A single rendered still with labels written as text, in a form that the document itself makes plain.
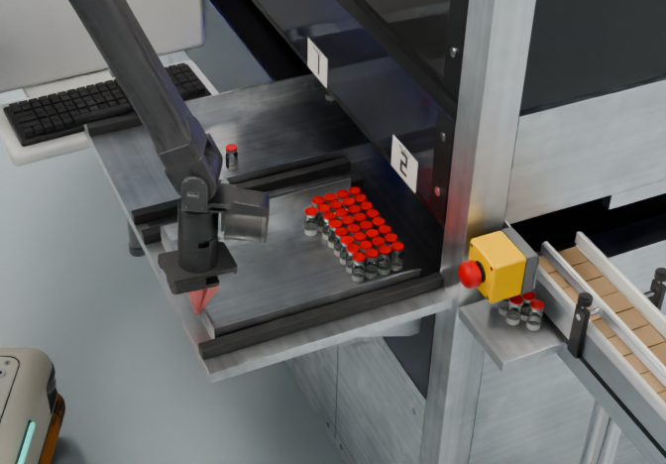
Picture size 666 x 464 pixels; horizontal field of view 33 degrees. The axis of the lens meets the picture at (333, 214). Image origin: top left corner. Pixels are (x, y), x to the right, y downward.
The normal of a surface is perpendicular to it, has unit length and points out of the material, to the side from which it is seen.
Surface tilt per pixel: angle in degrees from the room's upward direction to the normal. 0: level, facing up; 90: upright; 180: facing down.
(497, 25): 90
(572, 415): 90
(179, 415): 0
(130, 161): 0
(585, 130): 90
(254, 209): 88
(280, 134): 0
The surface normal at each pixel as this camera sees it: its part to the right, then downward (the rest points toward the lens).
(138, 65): -0.01, 0.57
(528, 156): 0.42, 0.57
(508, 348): 0.02, -0.79
